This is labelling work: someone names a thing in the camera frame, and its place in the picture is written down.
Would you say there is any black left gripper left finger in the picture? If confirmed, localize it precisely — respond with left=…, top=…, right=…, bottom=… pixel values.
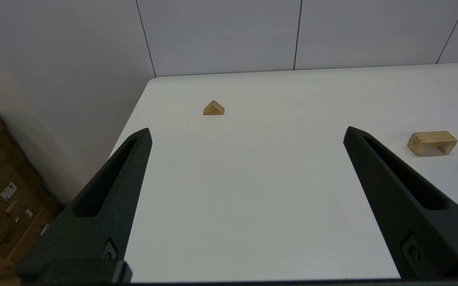
left=16, top=128, right=153, bottom=283

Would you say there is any arched wooden building block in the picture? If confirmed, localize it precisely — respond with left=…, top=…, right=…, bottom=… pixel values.
left=407, top=131, right=458, bottom=156

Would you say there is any triangular wooden building block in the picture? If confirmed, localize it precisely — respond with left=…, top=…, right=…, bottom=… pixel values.
left=203, top=100, right=225, bottom=116

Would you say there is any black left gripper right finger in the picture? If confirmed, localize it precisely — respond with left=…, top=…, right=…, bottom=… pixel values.
left=343, top=126, right=458, bottom=280

